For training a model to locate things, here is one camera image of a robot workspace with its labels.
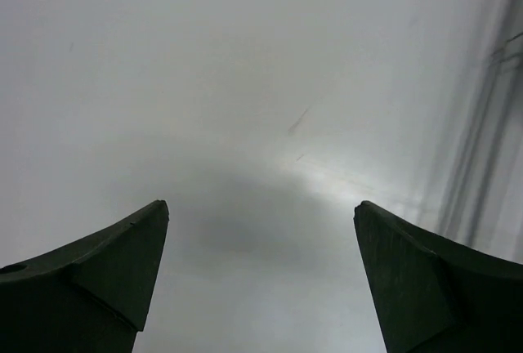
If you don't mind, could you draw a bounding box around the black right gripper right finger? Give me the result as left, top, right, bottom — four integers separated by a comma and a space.
354, 201, 522, 352

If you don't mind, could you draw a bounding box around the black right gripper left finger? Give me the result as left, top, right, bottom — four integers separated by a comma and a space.
1, 200, 169, 352

